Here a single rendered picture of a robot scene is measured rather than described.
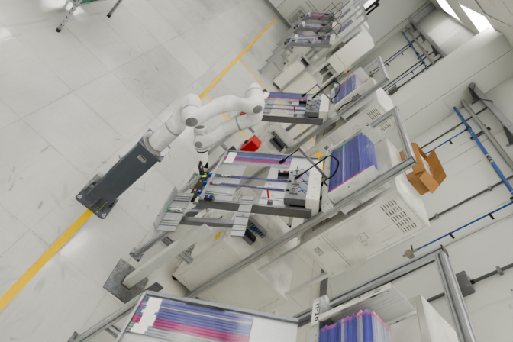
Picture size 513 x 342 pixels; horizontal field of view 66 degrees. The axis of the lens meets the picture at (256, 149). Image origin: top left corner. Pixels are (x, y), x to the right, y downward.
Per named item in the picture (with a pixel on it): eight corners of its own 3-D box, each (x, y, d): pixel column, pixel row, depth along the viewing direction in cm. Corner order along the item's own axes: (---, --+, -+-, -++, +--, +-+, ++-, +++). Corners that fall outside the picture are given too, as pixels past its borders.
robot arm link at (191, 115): (184, 114, 242) (184, 132, 231) (179, 99, 233) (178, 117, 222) (263, 98, 241) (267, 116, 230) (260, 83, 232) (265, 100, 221)
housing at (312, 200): (304, 217, 240) (305, 198, 234) (310, 176, 283) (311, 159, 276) (317, 219, 239) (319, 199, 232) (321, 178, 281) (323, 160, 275)
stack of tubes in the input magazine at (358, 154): (328, 191, 230) (366, 168, 218) (330, 153, 275) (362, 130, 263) (342, 206, 233) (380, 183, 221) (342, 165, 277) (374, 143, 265)
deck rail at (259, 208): (198, 207, 250) (198, 199, 247) (200, 205, 252) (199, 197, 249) (311, 219, 237) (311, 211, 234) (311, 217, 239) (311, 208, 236)
